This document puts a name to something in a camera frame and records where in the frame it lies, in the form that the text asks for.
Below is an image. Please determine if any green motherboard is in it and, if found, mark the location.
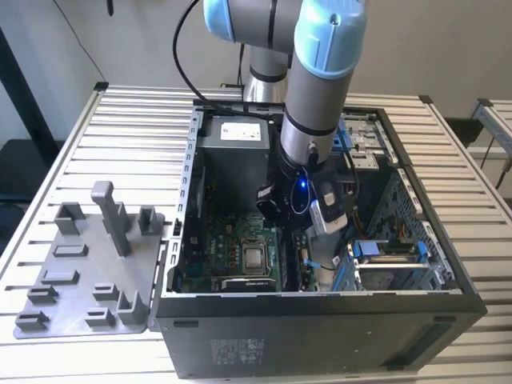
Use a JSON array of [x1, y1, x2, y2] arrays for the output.
[[183, 211, 321, 294]]

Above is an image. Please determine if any grey parts rack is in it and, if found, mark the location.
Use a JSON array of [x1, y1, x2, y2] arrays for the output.
[[13, 180, 167, 340]]

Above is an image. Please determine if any CPU socket with silver CPU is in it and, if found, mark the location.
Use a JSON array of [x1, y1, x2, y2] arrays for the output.
[[238, 238, 270, 277]]

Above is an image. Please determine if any white power supply label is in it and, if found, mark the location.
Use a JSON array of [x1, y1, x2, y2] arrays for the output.
[[221, 122, 261, 141]]

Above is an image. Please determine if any black graphics card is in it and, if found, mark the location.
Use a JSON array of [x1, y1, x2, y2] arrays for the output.
[[221, 278, 278, 294]]

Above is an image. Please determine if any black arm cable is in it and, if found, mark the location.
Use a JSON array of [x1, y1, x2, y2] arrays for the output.
[[172, 0, 287, 121]]

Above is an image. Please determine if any green RAM stick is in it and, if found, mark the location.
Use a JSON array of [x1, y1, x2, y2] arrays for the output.
[[279, 230, 290, 291]]

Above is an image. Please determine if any blue disk carrier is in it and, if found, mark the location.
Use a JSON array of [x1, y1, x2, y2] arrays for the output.
[[350, 239, 428, 270]]

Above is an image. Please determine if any black chair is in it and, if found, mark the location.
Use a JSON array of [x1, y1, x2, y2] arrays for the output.
[[0, 138, 62, 202]]

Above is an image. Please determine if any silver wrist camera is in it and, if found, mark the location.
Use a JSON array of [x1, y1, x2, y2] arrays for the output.
[[310, 178, 347, 235]]

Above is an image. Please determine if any black PC case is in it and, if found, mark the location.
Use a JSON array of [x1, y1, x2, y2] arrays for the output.
[[150, 98, 489, 381]]

